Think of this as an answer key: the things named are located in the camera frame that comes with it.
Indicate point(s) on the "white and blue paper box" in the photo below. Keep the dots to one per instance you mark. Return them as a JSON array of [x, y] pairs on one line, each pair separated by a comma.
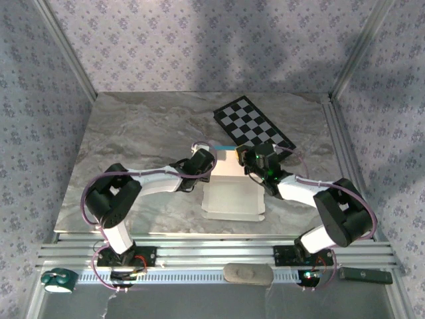
[[232, 199]]

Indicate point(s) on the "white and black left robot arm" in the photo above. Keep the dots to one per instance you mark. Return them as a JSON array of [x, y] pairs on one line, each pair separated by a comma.
[[156, 181]]

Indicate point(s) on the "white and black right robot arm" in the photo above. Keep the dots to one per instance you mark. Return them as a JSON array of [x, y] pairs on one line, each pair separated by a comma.
[[299, 187]]

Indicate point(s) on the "black and white checkerboard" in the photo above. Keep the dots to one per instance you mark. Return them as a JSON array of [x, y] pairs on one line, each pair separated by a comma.
[[245, 116]]

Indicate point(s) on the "grey oval pad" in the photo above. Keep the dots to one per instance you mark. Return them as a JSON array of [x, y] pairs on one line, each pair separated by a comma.
[[247, 274]]

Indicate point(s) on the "black rectangular bar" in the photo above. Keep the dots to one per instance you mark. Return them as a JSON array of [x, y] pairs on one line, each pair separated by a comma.
[[365, 276]]

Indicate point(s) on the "green tape roll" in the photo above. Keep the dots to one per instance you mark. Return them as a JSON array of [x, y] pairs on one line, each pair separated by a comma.
[[61, 280]]

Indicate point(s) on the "aluminium side rail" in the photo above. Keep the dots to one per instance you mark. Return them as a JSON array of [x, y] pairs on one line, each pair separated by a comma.
[[342, 149]]

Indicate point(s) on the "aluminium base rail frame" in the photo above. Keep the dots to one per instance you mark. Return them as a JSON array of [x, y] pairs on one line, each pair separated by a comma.
[[216, 252]]

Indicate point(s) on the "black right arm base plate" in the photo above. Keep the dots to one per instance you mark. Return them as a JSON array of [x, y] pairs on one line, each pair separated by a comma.
[[285, 256]]

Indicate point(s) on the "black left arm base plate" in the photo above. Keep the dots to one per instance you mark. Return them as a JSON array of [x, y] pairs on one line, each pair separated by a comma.
[[146, 256]]

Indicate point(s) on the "aluminium right corner post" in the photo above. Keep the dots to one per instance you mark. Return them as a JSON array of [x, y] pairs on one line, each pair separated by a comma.
[[362, 50]]

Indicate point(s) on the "aluminium corner post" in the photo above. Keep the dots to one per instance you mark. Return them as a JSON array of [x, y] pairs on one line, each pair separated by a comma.
[[362, 50], [66, 50]]

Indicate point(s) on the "aluminium left corner post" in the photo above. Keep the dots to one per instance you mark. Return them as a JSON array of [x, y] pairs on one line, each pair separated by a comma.
[[66, 50]]

